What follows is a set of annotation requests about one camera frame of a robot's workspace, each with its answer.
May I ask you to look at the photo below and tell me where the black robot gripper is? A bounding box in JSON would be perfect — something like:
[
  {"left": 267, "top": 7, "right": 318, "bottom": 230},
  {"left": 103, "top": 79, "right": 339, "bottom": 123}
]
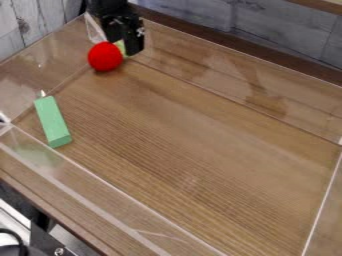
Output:
[{"left": 84, "top": 0, "right": 144, "bottom": 56}]

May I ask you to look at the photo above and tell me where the red strawberry toy fruit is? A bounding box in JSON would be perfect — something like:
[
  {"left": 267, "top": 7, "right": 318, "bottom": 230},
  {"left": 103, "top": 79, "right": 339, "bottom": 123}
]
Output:
[{"left": 87, "top": 40, "right": 128, "bottom": 72}]

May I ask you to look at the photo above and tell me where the green rectangular block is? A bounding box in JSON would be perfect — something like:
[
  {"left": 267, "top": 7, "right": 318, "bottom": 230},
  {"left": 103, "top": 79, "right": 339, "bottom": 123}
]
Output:
[{"left": 34, "top": 96, "right": 72, "bottom": 148}]

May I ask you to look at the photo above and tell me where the clear acrylic tray wall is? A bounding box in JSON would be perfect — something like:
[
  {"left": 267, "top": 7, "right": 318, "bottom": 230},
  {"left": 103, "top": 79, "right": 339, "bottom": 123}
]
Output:
[{"left": 0, "top": 20, "right": 342, "bottom": 256}]

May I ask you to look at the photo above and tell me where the black metal bracket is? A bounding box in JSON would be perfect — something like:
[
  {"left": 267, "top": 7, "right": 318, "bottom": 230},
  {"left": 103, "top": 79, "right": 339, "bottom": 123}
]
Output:
[{"left": 28, "top": 223, "right": 79, "bottom": 256}]

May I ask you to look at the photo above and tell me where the black cable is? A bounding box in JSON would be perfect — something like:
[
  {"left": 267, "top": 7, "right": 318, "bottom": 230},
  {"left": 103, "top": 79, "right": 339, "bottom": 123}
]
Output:
[{"left": 0, "top": 228, "right": 28, "bottom": 256}]

